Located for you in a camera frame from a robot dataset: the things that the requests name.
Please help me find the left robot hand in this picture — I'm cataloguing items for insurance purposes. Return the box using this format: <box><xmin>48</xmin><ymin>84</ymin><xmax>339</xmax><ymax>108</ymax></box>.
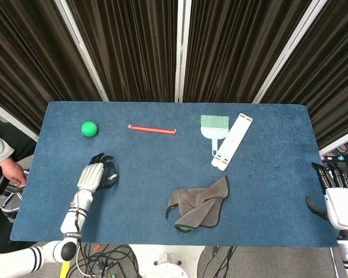
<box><xmin>76</xmin><ymin>152</ymin><xmax>119</xmax><ymax>192</ymax></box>

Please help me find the red stick with metal hook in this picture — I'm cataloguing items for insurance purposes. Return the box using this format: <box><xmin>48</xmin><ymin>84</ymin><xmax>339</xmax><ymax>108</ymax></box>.
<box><xmin>128</xmin><ymin>124</ymin><xmax>177</xmax><ymax>136</ymax></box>

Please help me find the dark brown curtain panel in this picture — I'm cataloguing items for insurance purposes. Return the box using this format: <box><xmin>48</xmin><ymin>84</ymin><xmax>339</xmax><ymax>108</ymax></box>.
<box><xmin>66</xmin><ymin>0</ymin><xmax>180</xmax><ymax>102</ymax></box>
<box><xmin>182</xmin><ymin>0</ymin><xmax>313</xmax><ymax>104</ymax></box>
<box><xmin>262</xmin><ymin>0</ymin><xmax>348</xmax><ymax>151</ymax></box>
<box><xmin>0</xmin><ymin>0</ymin><xmax>102</xmax><ymax>137</ymax></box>

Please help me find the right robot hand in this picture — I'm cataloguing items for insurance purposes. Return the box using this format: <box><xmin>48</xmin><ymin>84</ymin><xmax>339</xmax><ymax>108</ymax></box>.
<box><xmin>305</xmin><ymin>162</ymin><xmax>348</xmax><ymax>232</ymax></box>

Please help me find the black power strip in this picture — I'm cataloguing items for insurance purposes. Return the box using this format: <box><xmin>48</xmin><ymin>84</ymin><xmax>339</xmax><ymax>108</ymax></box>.
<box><xmin>320</xmin><ymin>155</ymin><xmax>348</xmax><ymax>163</ymax></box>

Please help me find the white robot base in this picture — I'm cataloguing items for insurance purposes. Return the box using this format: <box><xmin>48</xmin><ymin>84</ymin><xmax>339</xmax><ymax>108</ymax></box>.
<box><xmin>127</xmin><ymin>244</ymin><xmax>209</xmax><ymax>278</ymax></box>

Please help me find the chrome stool base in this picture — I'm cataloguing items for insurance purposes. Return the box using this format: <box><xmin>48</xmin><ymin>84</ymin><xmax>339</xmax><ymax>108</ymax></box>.
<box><xmin>0</xmin><ymin>169</ymin><xmax>30</xmax><ymax>220</ymax></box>

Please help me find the black cable bundle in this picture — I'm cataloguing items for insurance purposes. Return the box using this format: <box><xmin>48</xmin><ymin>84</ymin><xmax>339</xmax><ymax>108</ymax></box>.
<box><xmin>211</xmin><ymin>246</ymin><xmax>238</xmax><ymax>278</ymax></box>
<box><xmin>68</xmin><ymin>243</ymin><xmax>140</xmax><ymax>278</ymax></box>

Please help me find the brown microfibre cloth black trim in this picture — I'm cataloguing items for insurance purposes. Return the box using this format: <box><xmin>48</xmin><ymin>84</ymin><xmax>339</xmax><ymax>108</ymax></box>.
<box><xmin>165</xmin><ymin>175</ymin><xmax>231</xmax><ymax>232</ymax></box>

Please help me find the white folding stand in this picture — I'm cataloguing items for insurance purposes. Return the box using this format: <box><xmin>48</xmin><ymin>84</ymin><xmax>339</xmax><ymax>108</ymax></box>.
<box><xmin>211</xmin><ymin>112</ymin><xmax>253</xmax><ymax>171</ymax></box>

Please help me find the white frame post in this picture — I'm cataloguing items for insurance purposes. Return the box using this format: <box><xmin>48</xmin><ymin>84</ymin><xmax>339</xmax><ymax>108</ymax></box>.
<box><xmin>0</xmin><ymin>97</ymin><xmax>40</xmax><ymax>142</ymax></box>
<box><xmin>318</xmin><ymin>134</ymin><xmax>348</xmax><ymax>157</ymax></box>
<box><xmin>251</xmin><ymin>0</ymin><xmax>328</xmax><ymax>104</ymax></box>
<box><xmin>175</xmin><ymin>0</ymin><xmax>192</xmax><ymax>103</ymax></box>
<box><xmin>53</xmin><ymin>0</ymin><xmax>110</xmax><ymax>102</ymax></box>

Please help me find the green foam ball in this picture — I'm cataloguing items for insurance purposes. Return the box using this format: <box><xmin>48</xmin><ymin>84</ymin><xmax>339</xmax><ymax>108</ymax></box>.
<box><xmin>81</xmin><ymin>120</ymin><xmax>99</xmax><ymax>137</ymax></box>

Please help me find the pale green hand brush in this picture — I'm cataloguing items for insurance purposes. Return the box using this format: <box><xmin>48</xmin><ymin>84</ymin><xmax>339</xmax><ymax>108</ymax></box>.
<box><xmin>200</xmin><ymin>115</ymin><xmax>230</xmax><ymax>157</ymax></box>

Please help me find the blue fabric table cover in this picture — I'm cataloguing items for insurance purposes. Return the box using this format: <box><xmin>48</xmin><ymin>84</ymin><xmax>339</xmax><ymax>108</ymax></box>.
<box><xmin>10</xmin><ymin>100</ymin><xmax>340</xmax><ymax>248</ymax></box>

